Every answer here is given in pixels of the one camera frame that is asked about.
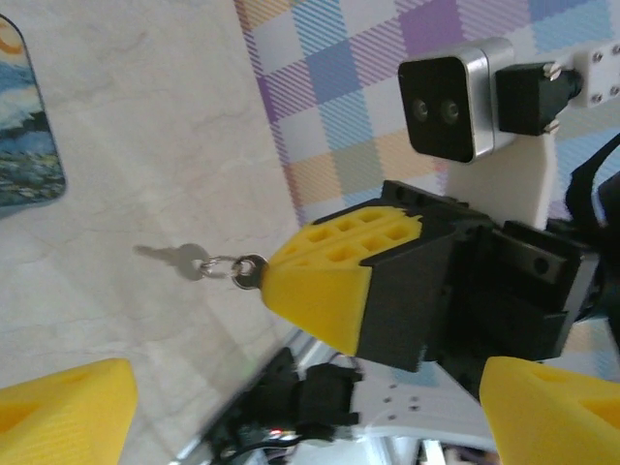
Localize silver key ring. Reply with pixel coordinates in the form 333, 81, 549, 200
198, 254, 243, 282

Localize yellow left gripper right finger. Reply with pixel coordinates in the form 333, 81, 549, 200
479, 356, 620, 465

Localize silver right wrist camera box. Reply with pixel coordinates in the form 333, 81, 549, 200
397, 37, 515, 166

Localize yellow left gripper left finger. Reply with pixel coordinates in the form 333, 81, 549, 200
0, 357, 140, 465

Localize starry night tin box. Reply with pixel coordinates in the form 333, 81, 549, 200
0, 14, 68, 222

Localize silver key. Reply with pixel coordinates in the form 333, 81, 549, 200
231, 251, 270, 292
134, 241, 208, 282

